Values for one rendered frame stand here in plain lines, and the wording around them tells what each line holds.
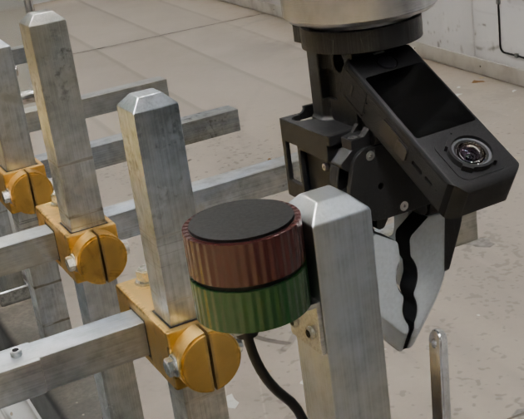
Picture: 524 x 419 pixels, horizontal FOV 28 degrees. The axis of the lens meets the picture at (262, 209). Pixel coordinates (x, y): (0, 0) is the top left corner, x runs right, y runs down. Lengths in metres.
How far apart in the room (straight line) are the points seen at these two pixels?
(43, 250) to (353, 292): 0.56
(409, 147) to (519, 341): 2.17
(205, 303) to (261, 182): 0.62
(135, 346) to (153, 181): 0.15
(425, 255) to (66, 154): 0.45
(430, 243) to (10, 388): 0.34
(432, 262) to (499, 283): 2.36
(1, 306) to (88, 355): 0.75
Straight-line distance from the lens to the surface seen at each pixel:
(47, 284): 1.30
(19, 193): 1.23
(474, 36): 5.15
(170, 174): 0.76
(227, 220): 0.52
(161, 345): 0.81
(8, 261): 1.05
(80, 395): 1.29
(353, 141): 0.60
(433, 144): 0.56
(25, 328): 1.48
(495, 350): 2.68
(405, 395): 2.52
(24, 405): 1.46
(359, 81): 0.59
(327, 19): 0.58
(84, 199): 1.01
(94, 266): 1.00
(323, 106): 0.64
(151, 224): 0.76
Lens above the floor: 1.33
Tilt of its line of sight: 21 degrees down
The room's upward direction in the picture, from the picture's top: 8 degrees counter-clockwise
